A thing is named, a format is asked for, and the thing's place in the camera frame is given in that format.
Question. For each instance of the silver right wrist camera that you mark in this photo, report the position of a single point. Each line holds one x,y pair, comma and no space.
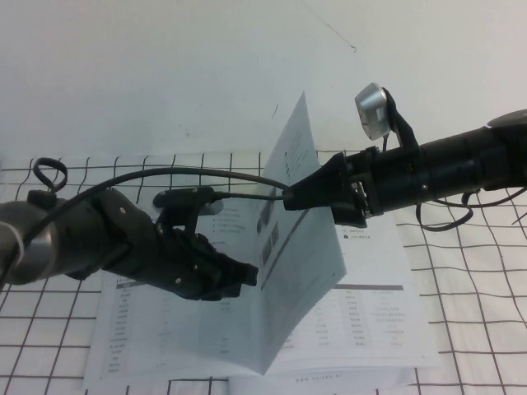
370,111

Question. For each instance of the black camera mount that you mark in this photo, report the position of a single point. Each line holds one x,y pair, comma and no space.
405,131
177,220

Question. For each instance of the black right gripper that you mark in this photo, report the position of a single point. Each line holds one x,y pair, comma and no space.
387,181

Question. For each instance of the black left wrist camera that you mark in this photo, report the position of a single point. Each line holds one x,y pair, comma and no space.
181,196

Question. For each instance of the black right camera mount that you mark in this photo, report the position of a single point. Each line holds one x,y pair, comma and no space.
405,131

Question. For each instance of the white product catalogue book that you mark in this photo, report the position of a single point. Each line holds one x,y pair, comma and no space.
370,329

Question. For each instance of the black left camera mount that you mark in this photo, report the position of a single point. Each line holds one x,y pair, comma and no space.
177,220

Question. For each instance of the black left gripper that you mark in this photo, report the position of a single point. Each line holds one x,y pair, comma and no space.
185,267

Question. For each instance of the white black-grid checkered tablecloth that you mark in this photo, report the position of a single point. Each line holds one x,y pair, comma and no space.
486,329

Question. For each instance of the left grey black robot arm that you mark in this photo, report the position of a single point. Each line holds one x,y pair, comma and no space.
70,247

